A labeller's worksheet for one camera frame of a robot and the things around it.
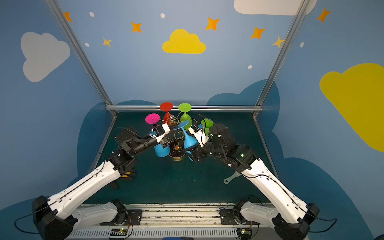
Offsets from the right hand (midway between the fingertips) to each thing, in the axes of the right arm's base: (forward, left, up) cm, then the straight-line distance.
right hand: (191, 144), depth 65 cm
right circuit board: (-28, -28, -35) cm, 53 cm away
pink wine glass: (+16, +22, -2) cm, 27 cm away
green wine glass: (+26, +5, -3) cm, 27 cm away
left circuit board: (-31, +35, -34) cm, 58 cm away
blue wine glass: (+4, +17, -16) cm, 24 cm away
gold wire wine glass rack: (+17, +11, -29) cm, 35 cm away
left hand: (+5, +7, +9) cm, 12 cm away
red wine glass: (+26, +16, -2) cm, 30 cm away
